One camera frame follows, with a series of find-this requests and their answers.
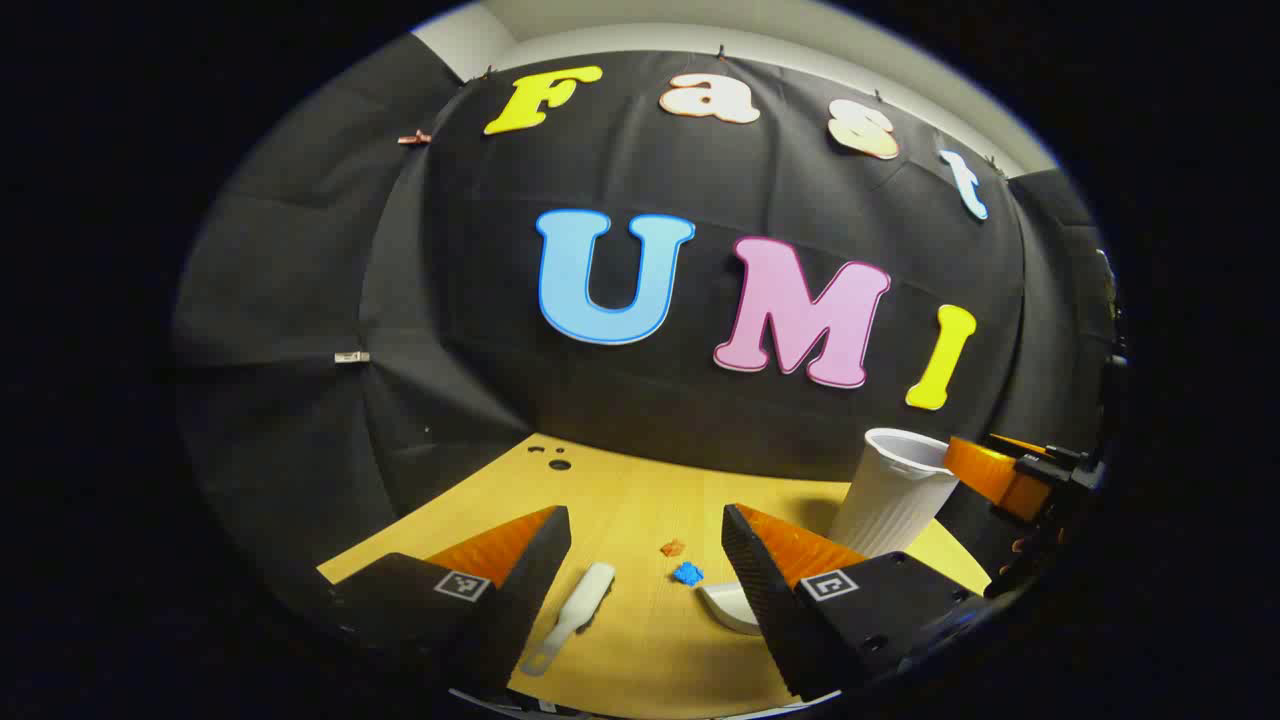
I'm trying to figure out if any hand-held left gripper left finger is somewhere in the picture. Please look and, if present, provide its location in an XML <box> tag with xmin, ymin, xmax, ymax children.
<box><xmin>318</xmin><ymin>505</ymin><xmax>573</xmax><ymax>696</ymax></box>

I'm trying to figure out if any white ribbed garbage bin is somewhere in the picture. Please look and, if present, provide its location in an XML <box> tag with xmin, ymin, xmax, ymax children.
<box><xmin>828</xmin><ymin>428</ymin><xmax>961</xmax><ymax>559</ymax></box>

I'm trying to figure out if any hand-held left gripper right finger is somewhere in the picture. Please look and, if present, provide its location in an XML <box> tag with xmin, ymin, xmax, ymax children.
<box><xmin>722</xmin><ymin>503</ymin><xmax>991</xmax><ymax>703</ymax></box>

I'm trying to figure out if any white dustpan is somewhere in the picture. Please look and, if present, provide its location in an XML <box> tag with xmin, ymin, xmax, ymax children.
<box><xmin>697</xmin><ymin>580</ymin><xmax>766</xmax><ymax>637</ymax></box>

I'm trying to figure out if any wooden desktop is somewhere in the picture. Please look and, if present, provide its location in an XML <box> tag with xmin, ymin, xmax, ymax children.
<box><xmin>318</xmin><ymin>433</ymin><xmax>993</xmax><ymax>719</ymax></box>

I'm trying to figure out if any small white broom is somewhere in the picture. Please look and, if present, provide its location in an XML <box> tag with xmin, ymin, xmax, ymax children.
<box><xmin>520</xmin><ymin>562</ymin><xmax>617</xmax><ymax>677</ymax></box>

